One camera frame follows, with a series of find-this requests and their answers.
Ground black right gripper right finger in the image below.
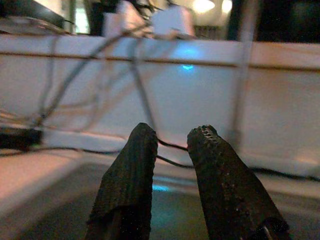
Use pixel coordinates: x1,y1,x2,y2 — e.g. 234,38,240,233
186,124,292,240

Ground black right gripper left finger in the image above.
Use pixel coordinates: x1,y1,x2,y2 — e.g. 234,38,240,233
84,122,159,240

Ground chrome sink faucet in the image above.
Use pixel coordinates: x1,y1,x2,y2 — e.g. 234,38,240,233
229,0,262,151

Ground black power adapter brick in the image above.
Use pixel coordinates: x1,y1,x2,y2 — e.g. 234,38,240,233
0,126,43,152

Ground white plug adapter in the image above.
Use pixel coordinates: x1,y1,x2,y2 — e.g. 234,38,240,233
151,3,196,38

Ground black cable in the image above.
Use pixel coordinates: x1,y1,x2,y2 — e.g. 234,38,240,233
0,146,320,181
128,39,189,152
34,22,153,126

